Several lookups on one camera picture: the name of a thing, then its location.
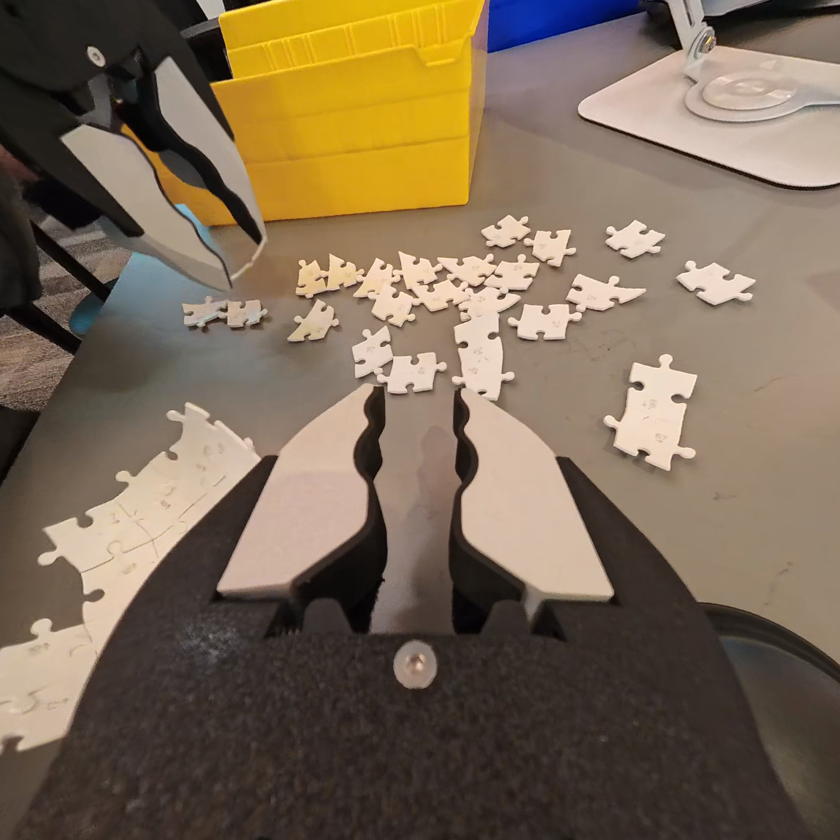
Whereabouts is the black round puzzle stand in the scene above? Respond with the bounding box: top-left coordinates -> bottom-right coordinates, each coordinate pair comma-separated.
702,604 -> 840,840

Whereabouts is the black office chair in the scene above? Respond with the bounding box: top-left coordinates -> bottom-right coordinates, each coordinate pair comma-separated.
0,171 -> 126,408

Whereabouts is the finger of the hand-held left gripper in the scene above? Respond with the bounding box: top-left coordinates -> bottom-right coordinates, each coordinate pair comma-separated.
59,125 -> 235,291
141,56 -> 268,277

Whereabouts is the white metal stand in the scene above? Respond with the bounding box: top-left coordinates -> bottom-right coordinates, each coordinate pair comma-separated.
577,0 -> 840,191

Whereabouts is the blue plastic bin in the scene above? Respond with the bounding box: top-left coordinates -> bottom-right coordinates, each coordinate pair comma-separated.
489,0 -> 644,52

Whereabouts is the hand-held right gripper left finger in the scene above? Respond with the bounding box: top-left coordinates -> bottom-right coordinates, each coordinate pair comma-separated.
217,385 -> 388,634

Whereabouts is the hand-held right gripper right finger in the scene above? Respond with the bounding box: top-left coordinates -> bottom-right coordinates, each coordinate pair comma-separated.
449,388 -> 616,636

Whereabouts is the assembled curved puzzle ball section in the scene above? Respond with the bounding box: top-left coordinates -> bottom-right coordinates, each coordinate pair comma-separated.
0,402 -> 261,752

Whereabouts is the yellow plastic bin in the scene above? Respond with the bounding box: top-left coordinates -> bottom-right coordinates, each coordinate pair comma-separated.
121,0 -> 492,227

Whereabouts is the pile of white puzzle pieces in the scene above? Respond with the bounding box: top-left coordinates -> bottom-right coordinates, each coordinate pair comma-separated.
287,215 -> 757,403

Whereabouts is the joined white puzzle strip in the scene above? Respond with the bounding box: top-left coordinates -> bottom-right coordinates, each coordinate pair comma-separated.
604,354 -> 698,472

